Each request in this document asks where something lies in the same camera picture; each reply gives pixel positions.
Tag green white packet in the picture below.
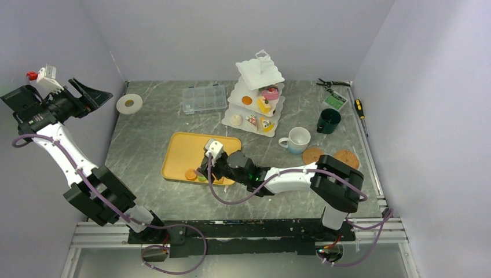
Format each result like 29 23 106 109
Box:
321 91 348 112

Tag cream triangle cake slice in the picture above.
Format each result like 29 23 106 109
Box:
261 118 274 133

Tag yellow black screwdriver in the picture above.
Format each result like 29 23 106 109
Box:
354 99 369 137

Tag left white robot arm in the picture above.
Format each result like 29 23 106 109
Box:
1 78 167 244

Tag yellow cake piece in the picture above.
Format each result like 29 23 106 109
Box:
257 96 271 114

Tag white round cupcake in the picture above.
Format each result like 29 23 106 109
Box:
229 114 243 126

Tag white triangle cake slice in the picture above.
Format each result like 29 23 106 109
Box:
245 114 258 131

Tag orange round cookie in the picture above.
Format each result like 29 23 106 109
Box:
241 96 252 105

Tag yellow serving tray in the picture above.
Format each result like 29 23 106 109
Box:
161 132 242 184

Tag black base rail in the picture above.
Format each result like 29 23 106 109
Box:
127 218 356 258

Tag clear plastic compartment box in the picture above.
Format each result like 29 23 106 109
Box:
182 84 228 115

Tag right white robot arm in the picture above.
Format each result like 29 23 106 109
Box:
197 151 368 240

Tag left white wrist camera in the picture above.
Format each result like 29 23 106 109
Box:
36 64 64 93

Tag pink cake with cherry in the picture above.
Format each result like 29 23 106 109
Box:
261 87 279 101

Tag tan waffle round cookie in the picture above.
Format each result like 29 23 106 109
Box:
185 169 197 181

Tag white blue mug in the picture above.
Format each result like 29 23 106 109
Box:
278 127 311 154

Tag white tape roll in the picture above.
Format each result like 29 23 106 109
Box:
116 94 143 115

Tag white three-tier dessert stand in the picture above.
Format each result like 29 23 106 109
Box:
222 49 285 137

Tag dark green mug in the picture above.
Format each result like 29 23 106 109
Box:
316 108 342 134

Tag black pliers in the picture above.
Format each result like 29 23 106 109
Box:
316 78 351 89

